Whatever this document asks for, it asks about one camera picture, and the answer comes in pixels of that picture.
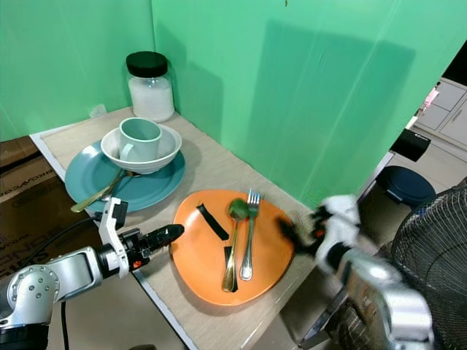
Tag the silver fork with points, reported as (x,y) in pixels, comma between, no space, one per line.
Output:
(248,248)

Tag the orange plate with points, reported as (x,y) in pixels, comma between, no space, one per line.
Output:
(197,257)

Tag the teal plate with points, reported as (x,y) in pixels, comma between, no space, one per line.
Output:
(147,192)

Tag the long black strip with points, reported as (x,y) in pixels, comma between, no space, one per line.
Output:
(211,221)

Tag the small black piece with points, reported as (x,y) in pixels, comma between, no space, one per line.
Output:
(226,253)

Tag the silver cutlery piece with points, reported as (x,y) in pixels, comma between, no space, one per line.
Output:
(112,188)

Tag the white ceramic bowl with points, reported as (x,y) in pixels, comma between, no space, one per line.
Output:
(155,165)

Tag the gold cutlery piece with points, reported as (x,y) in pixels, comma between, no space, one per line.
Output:
(90,199)

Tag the grey metal table leg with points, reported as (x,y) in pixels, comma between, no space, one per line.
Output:
(317,328)

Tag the pale green mug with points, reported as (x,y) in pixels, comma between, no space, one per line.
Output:
(142,135)

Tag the printed brown cardboard box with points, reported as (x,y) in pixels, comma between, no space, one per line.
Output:
(23,215)

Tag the small black box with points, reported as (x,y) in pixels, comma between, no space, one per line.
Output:
(409,144)

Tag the glass jar with black lid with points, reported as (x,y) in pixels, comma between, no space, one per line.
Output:
(150,98)

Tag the green backdrop panel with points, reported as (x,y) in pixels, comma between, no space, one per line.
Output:
(66,58)
(299,87)

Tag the small clear plastic piece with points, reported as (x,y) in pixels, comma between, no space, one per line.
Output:
(98,110)

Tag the plain brown cardboard box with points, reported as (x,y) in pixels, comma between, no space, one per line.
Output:
(18,149)

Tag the white cabinet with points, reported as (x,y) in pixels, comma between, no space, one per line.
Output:
(449,109)

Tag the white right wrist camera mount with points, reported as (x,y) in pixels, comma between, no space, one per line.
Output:
(341,219)

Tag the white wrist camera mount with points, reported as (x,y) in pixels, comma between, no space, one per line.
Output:
(341,219)
(113,222)

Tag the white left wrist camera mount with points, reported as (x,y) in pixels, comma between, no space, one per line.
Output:
(113,222)

